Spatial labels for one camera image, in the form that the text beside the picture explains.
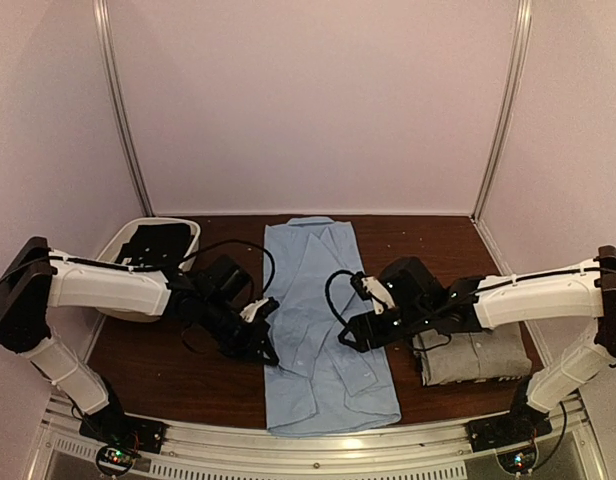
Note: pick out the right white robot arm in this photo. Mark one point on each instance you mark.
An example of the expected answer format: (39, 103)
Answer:
(586, 289)

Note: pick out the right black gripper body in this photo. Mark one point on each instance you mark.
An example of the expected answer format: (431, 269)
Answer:
(414, 319)

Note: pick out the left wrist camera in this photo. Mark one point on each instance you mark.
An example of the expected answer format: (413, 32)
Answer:
(259, 310)

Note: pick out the folded grey shirt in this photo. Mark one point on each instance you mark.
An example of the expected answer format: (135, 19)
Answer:
(498, 350)

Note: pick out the light blue shirt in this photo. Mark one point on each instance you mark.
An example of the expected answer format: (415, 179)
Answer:
(320, 386)

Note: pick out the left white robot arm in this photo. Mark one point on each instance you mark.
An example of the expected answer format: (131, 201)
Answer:
(41, 279)

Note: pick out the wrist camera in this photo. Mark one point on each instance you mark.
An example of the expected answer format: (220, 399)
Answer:
(369, 288)
(259, 310)

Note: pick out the black shirt in basket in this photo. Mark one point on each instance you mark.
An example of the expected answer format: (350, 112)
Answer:
(156, 245)

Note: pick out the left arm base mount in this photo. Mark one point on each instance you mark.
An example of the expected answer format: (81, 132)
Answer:
(113, 426)

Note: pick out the white plastic basket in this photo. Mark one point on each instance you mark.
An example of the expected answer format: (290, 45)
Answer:
(140, 298)

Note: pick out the front aluminium rail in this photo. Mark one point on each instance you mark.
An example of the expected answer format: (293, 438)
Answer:
(437, 450)

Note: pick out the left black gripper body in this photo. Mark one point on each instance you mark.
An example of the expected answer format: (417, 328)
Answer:
(236, 340)

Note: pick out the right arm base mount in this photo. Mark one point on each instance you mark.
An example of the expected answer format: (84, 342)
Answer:
(521, 424)

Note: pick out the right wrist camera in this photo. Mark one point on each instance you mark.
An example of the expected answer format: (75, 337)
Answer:
(369, 288)

